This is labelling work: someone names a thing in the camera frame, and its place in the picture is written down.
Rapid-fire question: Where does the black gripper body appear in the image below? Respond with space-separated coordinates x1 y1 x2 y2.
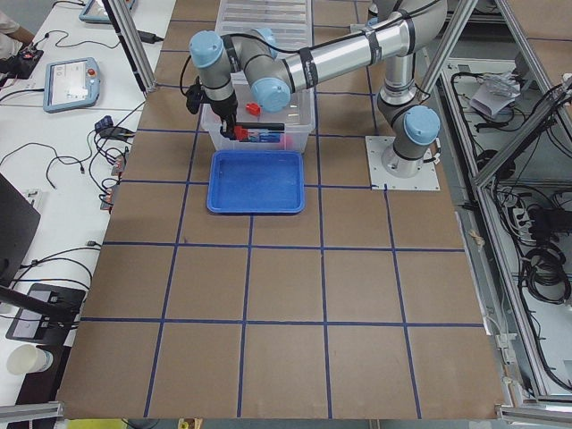
185 77 238 125

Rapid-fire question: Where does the clear plastic box lid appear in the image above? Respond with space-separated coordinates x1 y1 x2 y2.
215 0 313 50

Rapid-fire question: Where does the red block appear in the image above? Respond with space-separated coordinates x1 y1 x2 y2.
233 125 249 142
245 102 262 117

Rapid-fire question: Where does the red block in box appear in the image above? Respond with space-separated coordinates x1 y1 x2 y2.
245 102 262 117

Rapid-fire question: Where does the clear plastic storage box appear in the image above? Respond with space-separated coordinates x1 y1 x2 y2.
200 79 315 153

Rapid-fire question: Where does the blue plastic tray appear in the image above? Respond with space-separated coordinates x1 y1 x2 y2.
206 150 306 215

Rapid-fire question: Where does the black power adapter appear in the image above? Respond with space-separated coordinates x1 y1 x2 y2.
138 30 164 44

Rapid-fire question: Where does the black usb hub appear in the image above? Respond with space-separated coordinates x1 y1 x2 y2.
94 115 114 133

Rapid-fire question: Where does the near teach pendant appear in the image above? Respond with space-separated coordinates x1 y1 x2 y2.
43 57 100 114

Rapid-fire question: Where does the teach pendant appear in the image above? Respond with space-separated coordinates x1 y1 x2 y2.
79 0 111 24
43 57 100 114

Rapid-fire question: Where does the far teach pendant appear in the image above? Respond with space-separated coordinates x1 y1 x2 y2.
79 0 111 24

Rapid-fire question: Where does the black electronic device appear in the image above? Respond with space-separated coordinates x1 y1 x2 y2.
1 49 44 80

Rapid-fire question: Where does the black monitor stand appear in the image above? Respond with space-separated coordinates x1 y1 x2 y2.
1 282 86 346

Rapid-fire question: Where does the crumpled white paper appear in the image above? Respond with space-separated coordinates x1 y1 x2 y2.
469 71 521 118

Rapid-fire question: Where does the white paper cup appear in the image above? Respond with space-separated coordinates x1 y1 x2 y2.
6 344 54 375

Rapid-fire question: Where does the aluminium frame post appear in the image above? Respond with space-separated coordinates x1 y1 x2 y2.
102 0 156 94

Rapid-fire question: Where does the black cable bundle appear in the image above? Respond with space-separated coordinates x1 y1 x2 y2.
517 187 572 305

